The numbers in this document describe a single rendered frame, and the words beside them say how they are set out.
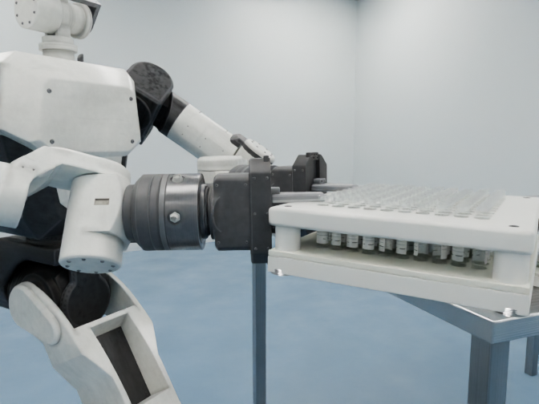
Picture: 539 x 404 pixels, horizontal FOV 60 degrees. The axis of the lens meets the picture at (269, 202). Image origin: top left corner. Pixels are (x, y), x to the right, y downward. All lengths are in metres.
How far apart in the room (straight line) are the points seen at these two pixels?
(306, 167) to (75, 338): 0.48
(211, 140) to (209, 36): 4.35
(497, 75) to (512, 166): 0.86
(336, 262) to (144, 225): 0.20
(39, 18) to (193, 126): 0.35
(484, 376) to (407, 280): 0.40
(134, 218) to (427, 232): 0.29
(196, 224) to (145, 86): 0.56
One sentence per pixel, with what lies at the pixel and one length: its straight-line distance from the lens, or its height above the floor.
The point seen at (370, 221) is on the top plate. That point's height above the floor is 1.06.
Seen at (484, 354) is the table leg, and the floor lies 0.81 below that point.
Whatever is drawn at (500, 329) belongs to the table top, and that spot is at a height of 0.86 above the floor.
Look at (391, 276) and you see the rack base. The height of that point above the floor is 1.01.
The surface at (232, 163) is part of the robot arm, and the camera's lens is 0.77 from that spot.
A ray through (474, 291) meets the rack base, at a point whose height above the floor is 1.01.
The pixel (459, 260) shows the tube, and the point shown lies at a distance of 0.47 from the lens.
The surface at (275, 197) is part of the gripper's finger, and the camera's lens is 0.52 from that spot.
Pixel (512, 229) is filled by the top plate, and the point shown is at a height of 1.06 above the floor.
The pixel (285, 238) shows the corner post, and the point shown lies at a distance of 0.49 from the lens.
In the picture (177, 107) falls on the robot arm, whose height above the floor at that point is 1.21.
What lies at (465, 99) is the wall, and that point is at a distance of 5.18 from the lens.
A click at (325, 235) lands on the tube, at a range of 0.51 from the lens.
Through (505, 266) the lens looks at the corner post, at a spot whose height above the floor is 1.03.
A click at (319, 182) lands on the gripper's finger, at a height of 1.08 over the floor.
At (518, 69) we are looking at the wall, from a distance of 4.90.
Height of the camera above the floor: 1.13
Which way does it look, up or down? 7 degrees down
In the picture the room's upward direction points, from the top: straight up
